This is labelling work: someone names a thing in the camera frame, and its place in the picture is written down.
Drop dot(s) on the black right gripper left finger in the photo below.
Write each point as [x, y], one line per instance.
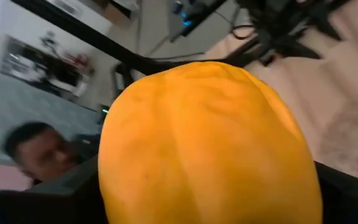
[42, 208]

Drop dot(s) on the yellow bell pepper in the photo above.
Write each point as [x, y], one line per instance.
[210, 140]

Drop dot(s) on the black aluminium table frame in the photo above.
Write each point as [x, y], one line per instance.
[89, 36]

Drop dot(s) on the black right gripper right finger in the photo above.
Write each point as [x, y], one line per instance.
[350, 202]

